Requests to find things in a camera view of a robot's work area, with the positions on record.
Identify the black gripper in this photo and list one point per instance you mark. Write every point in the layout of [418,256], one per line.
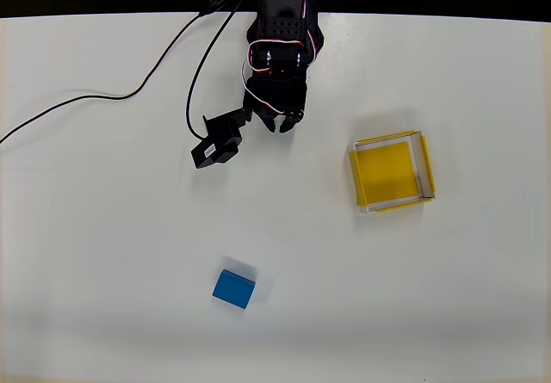
[275,107]

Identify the blue cube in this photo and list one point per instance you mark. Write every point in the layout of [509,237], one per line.
[232,290]

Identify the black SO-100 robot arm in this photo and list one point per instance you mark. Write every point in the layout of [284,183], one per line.
[282,8]

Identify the yellow open box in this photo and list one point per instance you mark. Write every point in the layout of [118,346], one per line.
[387,172]

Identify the black camera on gripper mount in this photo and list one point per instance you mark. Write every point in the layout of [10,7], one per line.
[215,148]

